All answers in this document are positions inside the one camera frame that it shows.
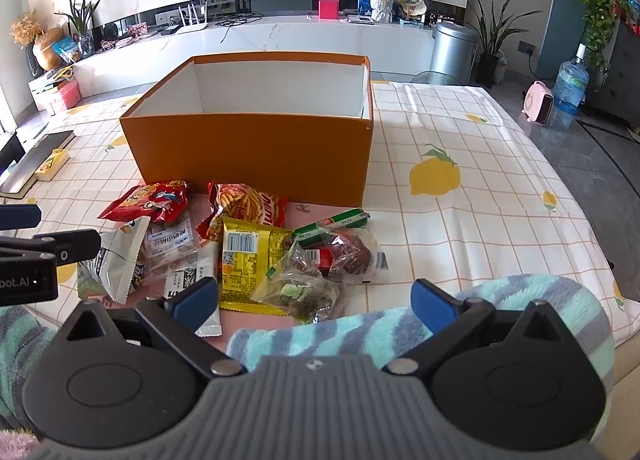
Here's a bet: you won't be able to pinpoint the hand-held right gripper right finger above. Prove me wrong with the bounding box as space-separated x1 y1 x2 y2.
382 278 571 376

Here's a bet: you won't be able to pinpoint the white marble media console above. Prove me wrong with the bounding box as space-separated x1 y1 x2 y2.
75 15 436 91

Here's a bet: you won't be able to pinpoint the black cables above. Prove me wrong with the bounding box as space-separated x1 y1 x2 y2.
215 10 263 28

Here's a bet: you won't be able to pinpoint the orange cardboard box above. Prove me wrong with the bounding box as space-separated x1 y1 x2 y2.
119 52 375 208

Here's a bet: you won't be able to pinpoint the red cartoon snack packet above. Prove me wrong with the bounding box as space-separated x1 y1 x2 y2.
97 180 191 223

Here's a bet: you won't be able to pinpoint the white router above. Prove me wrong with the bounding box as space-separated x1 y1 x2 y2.
177 2 208 31

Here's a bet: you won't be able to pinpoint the clear biscuit packet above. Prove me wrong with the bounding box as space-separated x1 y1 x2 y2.
142 217 203 276

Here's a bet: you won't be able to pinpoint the clear packet with brown bun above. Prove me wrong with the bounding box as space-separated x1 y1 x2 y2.
315 229 390 285

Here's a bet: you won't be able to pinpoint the golden vase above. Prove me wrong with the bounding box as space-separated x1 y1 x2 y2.
34 27 66 71

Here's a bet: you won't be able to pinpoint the white green snack packet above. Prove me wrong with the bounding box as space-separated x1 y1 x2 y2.
76 217 152 305

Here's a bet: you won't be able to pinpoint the yellow case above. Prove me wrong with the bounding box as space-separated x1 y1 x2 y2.
35 149 70 182

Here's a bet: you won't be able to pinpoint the metal trash can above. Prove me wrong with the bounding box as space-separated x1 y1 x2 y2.
430 21 478 86

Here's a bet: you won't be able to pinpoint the black book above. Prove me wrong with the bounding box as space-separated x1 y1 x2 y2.
0 130 76 198

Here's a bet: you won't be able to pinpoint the lemon print tablecloth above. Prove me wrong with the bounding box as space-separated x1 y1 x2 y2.
0 80 631 341

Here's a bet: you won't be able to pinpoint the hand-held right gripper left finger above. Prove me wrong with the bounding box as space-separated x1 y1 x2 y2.
60 276 247 380

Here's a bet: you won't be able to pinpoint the red yellow fries packet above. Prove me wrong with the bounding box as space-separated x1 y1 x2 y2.
196 181 290 242

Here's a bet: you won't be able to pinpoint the clear packet with green filling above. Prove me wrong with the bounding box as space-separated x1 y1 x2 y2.
250 245 346 325

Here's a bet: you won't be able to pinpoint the person's striped fuzzy clothing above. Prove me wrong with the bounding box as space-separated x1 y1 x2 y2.
227 275 616 443

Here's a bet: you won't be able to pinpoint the pink box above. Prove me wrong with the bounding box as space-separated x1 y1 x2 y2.
47 80 82 113

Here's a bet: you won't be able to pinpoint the pink mat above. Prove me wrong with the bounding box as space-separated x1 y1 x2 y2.
27 190 396 343

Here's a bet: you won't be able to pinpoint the blue water bottle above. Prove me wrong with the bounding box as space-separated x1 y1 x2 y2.
552 44 588 116

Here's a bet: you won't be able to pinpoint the green sausage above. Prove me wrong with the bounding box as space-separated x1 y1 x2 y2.
291 208 373 247

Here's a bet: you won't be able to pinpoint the blue snack bag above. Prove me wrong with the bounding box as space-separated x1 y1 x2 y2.
52 35 81 63

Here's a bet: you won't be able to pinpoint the trailing green plant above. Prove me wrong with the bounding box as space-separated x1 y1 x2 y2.
567 0 631 76

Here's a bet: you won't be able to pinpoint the pink heater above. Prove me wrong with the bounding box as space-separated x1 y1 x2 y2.
521 81 557 125

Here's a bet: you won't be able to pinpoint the person's left forearm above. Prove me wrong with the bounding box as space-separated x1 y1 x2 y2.
0 304 57 436

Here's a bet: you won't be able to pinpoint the dried orange flowers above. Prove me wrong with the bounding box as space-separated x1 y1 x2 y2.
11 10 46 46

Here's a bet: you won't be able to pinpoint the green potted plant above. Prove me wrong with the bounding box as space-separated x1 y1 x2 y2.
55 0 101 56

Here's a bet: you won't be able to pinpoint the teddy bear in white pot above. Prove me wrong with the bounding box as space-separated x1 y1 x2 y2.
372 0 398 23

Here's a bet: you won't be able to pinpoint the yellow snack packet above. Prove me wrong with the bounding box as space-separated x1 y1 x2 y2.
218 216 293 316

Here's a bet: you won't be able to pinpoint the potted snake plant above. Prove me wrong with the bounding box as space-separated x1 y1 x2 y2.
457 0 516 88

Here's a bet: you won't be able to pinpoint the red bar packet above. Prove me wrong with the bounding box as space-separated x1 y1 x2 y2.
302 247 346 276

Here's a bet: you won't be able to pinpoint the white box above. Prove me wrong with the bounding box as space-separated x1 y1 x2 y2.
27 72 66 111

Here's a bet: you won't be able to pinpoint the dark cabinet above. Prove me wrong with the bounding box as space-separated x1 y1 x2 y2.
592 20 640 126

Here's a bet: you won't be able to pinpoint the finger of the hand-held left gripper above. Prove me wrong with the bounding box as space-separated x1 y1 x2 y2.
0 229 102 268
0 205 42 230

